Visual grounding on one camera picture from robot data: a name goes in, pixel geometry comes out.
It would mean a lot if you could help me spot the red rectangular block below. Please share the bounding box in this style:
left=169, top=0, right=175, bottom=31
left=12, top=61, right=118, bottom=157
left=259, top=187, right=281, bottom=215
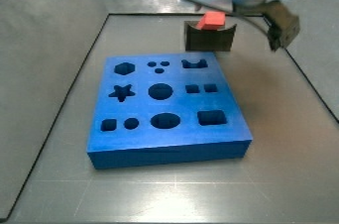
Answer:
left=197, top=11, right=226, bottom=30

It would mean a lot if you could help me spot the blue shape board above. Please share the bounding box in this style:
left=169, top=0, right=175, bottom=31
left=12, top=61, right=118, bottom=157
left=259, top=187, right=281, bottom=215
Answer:
left=86, top=53, right=254, bottom=169

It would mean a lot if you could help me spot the black curved fixture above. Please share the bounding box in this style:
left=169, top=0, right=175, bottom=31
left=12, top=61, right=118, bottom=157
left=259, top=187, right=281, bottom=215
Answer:
left=185, top=21, right=238, bottom=52

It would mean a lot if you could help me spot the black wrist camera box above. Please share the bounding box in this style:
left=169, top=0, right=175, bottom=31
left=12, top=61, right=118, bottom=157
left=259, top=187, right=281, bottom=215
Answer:
left=234, top=0, right=302, bottom=53

